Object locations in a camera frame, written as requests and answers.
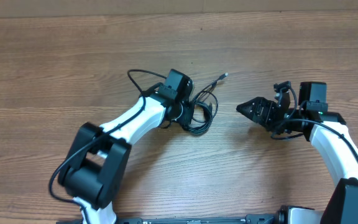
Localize black cable bundle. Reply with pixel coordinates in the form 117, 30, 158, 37
185, 72, 229, 136

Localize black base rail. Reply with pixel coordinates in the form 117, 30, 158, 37
56, 205, 358, 224

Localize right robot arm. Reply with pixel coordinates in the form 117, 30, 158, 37
236, 82, 358, 223

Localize cardboard backboard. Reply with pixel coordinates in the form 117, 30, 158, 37
0, 0, 358, 18

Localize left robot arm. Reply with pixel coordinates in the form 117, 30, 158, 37
51, 69, 194, 223

